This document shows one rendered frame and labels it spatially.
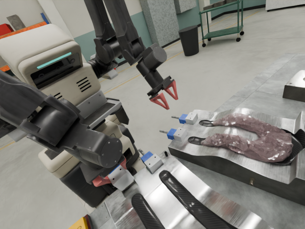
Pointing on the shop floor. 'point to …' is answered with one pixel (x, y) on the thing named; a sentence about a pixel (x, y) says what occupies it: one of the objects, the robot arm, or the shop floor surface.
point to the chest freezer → (272, 4)
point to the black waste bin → (189, 40)
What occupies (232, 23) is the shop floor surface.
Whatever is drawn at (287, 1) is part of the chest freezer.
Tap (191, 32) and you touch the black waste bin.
